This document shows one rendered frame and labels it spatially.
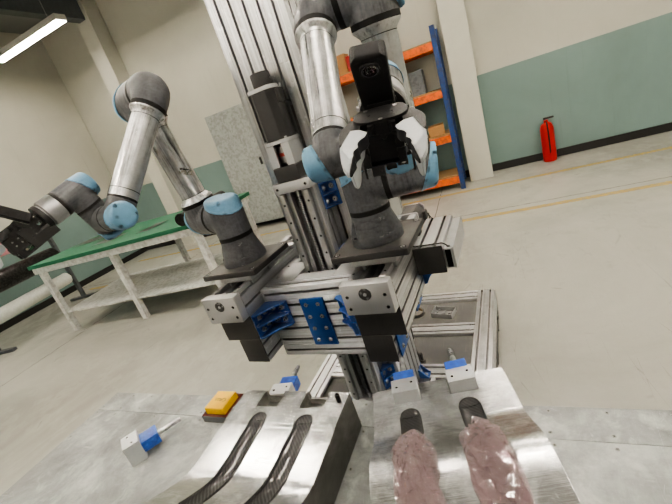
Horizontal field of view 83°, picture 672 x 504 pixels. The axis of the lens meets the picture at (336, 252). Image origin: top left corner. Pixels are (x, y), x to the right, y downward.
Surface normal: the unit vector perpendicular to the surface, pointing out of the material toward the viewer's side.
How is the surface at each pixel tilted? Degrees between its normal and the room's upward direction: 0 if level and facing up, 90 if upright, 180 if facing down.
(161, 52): 90
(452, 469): 7
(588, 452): 0
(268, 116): 90
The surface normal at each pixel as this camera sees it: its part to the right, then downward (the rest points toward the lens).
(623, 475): -0.30, -0.90
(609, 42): -0.31, 0.41
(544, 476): -0.31, -0.78
